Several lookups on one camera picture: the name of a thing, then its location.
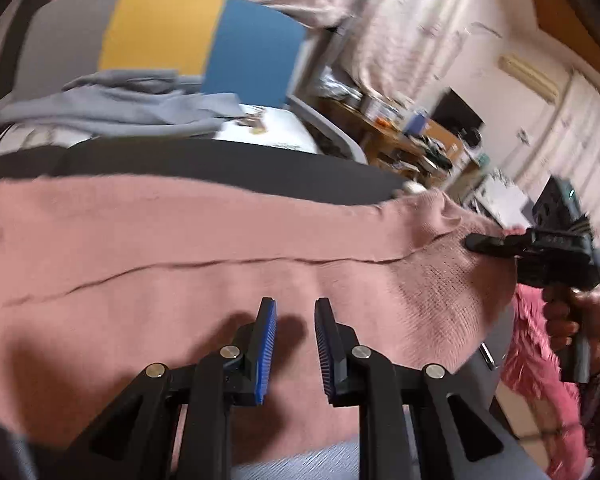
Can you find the grey yellow blue chair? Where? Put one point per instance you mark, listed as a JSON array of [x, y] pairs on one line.
[[233, 46]]

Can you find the red pink blanket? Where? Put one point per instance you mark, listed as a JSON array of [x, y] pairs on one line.
[[532, 370]]

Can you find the person right hand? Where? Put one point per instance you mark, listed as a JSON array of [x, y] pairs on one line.
[[570, 312]]

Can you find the pink knit sweater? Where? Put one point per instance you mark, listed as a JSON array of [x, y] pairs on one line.
[[101, 276]]

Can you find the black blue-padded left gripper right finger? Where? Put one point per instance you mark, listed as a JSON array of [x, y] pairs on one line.
[[413, 424]]

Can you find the black monitor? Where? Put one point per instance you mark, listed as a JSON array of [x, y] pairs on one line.
[[454, 114]]

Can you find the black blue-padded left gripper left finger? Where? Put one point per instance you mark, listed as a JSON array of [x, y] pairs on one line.
[[174, 423]]

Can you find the white printed pillow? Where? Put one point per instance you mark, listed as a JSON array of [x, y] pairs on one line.
[[266, 126]]

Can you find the wooden desk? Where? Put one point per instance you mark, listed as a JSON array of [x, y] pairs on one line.
[[436, 161]]

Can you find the grey folded garment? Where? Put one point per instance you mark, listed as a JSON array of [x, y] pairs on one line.
[[118, 103]]

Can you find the blue container on desk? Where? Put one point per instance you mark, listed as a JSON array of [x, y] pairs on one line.
[[416, 124]]

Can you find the pink floral curtain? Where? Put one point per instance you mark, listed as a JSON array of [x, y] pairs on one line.
[[390, 47]]

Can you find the white storage box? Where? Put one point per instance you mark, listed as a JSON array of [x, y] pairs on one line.
[[503, 200]]

